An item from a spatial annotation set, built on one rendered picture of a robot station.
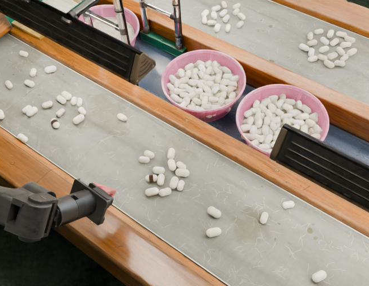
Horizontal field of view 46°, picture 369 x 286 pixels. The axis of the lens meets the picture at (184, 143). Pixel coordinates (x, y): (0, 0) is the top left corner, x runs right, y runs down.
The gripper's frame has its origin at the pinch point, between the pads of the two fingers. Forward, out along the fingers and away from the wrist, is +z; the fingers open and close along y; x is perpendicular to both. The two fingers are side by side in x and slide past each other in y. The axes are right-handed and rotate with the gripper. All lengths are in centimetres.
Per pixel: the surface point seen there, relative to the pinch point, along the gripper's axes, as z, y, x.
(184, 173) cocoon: 20.7, -6.8, -4.7
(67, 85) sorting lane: 26, 46, -6
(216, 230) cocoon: 13.9, -23.5, 0.5
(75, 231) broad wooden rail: -2.2, 5.2, 14.3
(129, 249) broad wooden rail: 1.0, -9.3, 11.1
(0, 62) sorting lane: 22, 73, -3
